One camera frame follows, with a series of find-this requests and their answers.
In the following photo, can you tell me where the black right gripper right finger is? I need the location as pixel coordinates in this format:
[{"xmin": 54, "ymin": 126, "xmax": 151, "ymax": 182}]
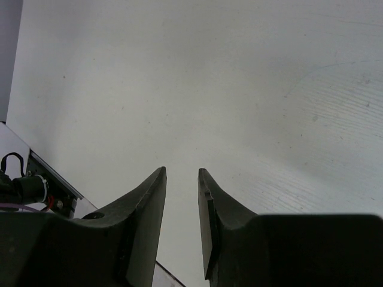
[{"xmin": 198, "ymin": 168, "xmax": 382, "ymax": 286}]

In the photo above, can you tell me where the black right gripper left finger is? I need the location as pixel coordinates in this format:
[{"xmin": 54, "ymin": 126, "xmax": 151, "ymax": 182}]
[{"xmin": 1, "ymin": 167, "xmax": 166, "ymax": 286}]

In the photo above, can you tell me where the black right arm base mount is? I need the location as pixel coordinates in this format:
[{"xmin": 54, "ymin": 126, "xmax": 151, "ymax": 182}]
[{"xmin": 1, "ymin": 151, "xmax": 83, "ymax": 219}]

